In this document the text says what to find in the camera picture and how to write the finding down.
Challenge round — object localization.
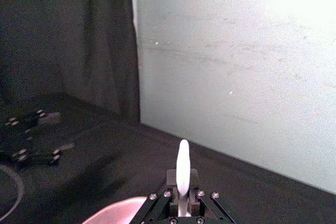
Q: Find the dark hanging curtain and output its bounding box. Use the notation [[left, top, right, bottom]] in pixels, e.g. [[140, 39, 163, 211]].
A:
[[0, 0, 140, 124]]

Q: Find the black table cloth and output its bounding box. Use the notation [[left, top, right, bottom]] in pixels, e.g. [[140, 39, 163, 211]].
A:
[[0, 91, 336, 224]]

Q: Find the white three-armed plastic piece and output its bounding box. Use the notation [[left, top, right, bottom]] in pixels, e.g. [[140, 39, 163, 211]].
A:
[[82, 139, 191, 224]]

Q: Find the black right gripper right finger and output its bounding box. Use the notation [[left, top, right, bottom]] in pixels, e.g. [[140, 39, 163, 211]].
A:
[[186, 169, 237, 224]]

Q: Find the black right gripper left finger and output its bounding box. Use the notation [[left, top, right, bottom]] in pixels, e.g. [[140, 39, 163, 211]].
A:
[[136, 169, 182, 224]]

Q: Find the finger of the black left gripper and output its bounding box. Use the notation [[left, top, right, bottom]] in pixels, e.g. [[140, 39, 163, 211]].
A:
[[10, 142, 76, 168], [4, 108, 62, 136]]

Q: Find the pale wall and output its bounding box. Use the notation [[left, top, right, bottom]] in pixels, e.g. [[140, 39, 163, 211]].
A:
[[130, 0, 336, 195]]

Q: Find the thin grey cable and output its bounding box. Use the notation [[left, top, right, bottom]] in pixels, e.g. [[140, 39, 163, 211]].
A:
[[0, 165, 26, 222]]

